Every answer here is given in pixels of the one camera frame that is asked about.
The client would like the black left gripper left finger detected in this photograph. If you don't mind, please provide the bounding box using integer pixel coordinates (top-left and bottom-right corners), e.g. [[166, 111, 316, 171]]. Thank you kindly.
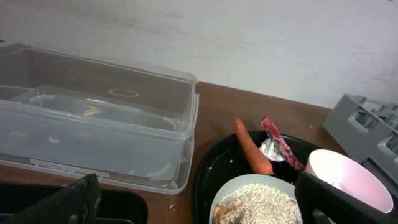
[[2, 174, 101, 224]]

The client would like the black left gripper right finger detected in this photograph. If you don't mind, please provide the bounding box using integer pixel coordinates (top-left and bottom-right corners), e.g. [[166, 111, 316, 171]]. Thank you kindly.
[[295, 172, 397, 224]]

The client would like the pink plastic cup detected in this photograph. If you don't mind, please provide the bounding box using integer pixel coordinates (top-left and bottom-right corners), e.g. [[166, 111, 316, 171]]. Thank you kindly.
[[305, 149, 394, 213]]

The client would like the grey bowl with rice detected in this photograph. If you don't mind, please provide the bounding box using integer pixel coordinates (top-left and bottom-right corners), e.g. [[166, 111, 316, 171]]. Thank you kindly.
[[208, 174, 303, 224]]

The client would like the white tissue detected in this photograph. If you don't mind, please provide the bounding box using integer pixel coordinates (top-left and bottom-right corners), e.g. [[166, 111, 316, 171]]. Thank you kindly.
[[259, 138, 285, 162]]

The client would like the orange carrot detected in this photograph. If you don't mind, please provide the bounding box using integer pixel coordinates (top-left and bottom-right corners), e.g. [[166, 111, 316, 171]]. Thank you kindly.
[[234, 118, 273, 175]]

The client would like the red snack wrapper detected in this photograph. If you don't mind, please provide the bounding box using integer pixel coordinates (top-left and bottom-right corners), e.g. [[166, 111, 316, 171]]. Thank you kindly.
[[261, 115, 305, 170]]

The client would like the black rectangular waste bin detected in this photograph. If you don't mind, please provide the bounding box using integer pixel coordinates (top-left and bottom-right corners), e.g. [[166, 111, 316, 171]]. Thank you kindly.
[[1, 182, 148, 224]]

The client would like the grey dishwasher rack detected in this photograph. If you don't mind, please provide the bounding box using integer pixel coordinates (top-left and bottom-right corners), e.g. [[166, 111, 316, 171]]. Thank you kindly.
[[323, 93, 397, 196]]

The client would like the clear plastic storage bin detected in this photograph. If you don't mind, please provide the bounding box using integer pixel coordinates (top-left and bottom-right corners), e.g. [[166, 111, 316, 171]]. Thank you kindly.
[[1, 43, 200, 195]]

